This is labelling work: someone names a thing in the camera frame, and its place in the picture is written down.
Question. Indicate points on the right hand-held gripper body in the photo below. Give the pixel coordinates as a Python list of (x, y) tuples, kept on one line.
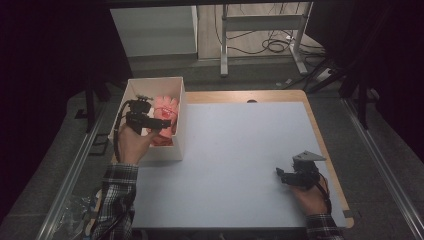
[(305, 175)]

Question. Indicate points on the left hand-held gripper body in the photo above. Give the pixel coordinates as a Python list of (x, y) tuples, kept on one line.
[(138, 115)]

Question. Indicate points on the pink glove with red print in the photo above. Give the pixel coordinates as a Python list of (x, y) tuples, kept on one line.
[(166, 110)]

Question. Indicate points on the white box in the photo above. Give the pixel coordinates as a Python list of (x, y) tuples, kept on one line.
[(166, 153)]

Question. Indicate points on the person's right hand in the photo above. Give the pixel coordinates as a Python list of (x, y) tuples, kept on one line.
[(311, 200)]

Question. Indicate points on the dark metal stand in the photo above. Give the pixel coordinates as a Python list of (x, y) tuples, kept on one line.
[(361, 103), (90, 106)]

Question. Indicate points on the pale grey table mat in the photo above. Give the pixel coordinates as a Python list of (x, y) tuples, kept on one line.
[(233, 166)]

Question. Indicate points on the white cabinet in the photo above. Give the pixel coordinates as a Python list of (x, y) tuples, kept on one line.
[(153, 31)]

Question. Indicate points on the white power strip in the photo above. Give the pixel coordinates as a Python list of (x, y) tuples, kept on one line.
[(324, 75)]

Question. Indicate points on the clear plastic bag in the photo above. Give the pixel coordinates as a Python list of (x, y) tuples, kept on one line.
[(78, 216)]

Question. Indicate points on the aluminium rail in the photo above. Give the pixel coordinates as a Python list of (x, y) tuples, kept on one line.
[(383, 166), (71, 180)]

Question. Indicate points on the white metal desk frame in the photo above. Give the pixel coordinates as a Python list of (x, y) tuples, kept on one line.
[(263, 23)]

